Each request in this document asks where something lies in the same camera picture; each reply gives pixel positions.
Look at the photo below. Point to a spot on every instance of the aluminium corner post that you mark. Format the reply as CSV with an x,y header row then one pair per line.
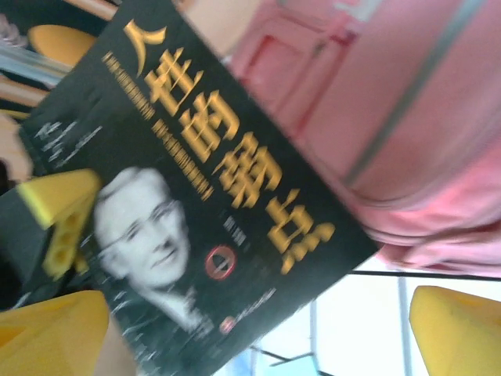
x,y
23,64

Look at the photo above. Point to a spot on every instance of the pink student backpack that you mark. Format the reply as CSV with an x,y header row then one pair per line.
x,y
391,117

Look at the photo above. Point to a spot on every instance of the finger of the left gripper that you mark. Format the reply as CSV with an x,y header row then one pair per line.
x,y
66,196

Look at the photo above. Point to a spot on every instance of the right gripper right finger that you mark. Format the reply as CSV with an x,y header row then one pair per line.
x,y
458,337

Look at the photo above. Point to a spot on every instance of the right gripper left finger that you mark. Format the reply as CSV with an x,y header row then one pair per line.
x,y
47,337

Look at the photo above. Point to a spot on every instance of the black book with portrait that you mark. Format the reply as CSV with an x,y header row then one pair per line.
x,y
176,156

